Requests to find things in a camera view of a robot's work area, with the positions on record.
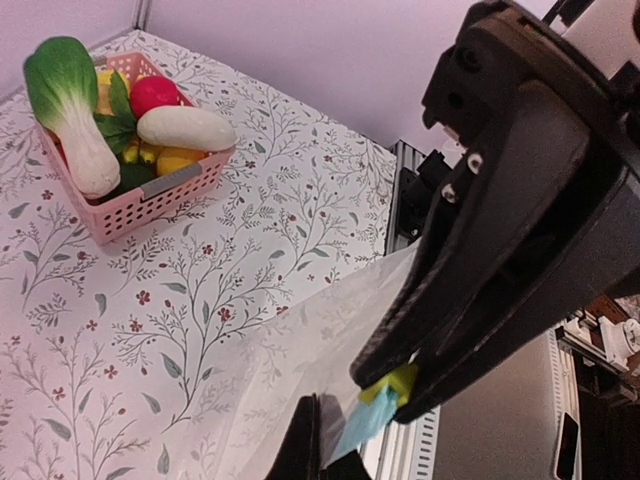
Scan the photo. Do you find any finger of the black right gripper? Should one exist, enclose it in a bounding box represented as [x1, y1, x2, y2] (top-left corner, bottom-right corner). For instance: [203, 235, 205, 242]
[348, 79, 591, 390]
[395, 179, 639, 424]

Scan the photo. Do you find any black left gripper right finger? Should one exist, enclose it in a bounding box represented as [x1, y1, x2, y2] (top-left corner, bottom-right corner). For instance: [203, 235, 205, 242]
[318, 394, 370, 480]

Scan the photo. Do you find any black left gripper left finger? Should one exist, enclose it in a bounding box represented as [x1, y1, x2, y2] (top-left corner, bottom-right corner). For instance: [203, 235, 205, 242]
[267, 394, 320, 480]

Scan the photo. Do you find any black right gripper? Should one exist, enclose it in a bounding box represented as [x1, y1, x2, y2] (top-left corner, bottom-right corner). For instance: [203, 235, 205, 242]
[419, 1, 639, 300]

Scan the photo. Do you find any clear zip top bag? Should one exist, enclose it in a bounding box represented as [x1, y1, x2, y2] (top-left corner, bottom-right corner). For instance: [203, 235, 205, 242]
[157, 247, 418, 479]

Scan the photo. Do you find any toy bok choy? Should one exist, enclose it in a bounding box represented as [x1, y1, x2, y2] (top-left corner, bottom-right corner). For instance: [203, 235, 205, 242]
[23, 36, 120, 200]

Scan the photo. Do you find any pink perforated plastic basket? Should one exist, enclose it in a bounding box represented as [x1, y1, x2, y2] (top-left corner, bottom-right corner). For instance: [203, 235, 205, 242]
[35, 52, 235, 244]

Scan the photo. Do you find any yellow toy lemon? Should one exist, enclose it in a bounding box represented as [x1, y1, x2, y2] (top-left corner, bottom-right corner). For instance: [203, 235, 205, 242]
[156, 147, 207, 176]

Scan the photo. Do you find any green toy avocado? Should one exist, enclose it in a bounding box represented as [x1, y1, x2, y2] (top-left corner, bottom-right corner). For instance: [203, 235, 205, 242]
[98, 164, 156, 203]

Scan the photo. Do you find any white toy radish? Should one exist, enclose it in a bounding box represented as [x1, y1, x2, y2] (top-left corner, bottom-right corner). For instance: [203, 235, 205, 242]
[137, 106, 237, 152]

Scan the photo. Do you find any toy banana bunch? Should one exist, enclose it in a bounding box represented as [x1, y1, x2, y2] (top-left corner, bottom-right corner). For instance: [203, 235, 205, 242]
[121, 139, 162, 165]

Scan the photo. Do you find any green toy leaf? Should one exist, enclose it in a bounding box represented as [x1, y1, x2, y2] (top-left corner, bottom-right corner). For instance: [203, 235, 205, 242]
[94, 70, 137, 157]

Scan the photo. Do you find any red toy fruit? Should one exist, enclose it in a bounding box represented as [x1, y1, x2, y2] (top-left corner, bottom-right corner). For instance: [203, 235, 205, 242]
[130, 76, 180, 119]

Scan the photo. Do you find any peach toy fruit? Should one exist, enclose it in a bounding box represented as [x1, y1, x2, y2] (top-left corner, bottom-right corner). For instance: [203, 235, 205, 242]
[94, 70, 116, 116]

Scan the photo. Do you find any front aluminium rail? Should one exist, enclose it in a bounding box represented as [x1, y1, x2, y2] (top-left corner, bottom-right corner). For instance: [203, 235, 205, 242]
[359, 139, 451, 480]

